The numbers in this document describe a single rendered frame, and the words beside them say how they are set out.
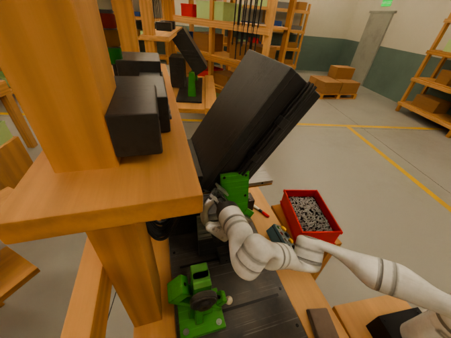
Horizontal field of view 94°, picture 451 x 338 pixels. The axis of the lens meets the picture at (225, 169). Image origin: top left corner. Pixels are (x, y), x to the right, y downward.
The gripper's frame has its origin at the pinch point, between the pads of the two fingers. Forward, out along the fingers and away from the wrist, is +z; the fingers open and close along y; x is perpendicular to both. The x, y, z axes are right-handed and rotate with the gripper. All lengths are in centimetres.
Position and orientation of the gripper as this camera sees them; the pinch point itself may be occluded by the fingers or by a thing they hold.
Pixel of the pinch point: (218, 194)
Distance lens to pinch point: 77.8
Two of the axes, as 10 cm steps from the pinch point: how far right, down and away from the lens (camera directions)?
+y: -6.6, -6.0, -4.5
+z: -2.9, -3.6, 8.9
